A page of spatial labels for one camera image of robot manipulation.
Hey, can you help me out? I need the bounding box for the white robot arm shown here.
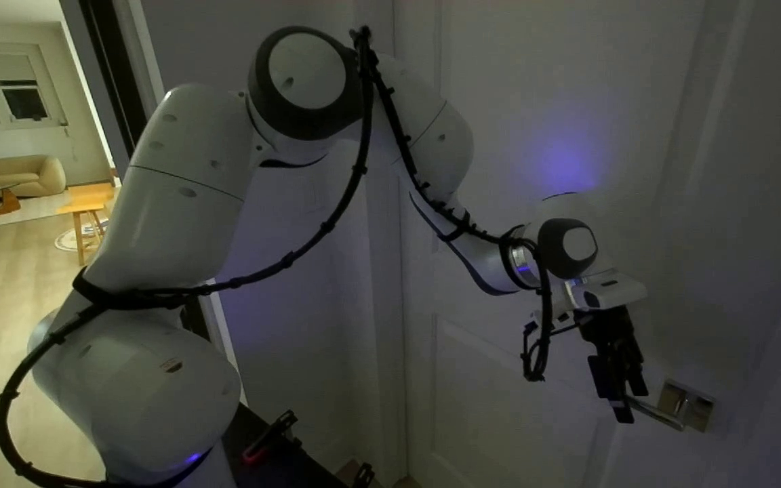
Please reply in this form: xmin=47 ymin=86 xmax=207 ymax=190
xmin=13 ymin=28 xmax=645 ymax=488

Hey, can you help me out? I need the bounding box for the window with white frame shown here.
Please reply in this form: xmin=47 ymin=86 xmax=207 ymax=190
xmin=0 ymin=43 xmax=65 ymax=124

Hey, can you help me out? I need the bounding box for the white panelled door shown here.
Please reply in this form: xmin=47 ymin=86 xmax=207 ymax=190
xmin=145 ymin=0 xmax=781 ymax=488

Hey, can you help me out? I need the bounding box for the wooden side table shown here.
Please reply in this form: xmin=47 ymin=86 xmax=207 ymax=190
xmin=64 ymin=181 xmax=116 ymax=264

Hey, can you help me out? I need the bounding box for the black table clamp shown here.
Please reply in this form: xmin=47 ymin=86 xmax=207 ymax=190
xmin=243 ymin=409 xmax=300 ymax=467

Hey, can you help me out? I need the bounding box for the black robot table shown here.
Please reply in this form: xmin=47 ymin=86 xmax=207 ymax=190
xmin=222 ymin=407 xmax=348 ymax=488

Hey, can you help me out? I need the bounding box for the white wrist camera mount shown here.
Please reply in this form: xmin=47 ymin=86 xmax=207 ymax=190
xmin=565 ymin=272 xmax=648 ymax=312

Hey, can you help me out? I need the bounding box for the silver door handle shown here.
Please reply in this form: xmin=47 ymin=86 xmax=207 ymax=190
xmin=633 ymin=379 xmax=716 ymax=432

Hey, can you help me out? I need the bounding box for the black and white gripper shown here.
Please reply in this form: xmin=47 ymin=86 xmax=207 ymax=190
xmin=577 ymin=307 xmax=648 ymax=424

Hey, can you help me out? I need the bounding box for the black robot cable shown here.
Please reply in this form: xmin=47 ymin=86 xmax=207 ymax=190
xmin=0 ymin=25 xmax=560 ymax=488

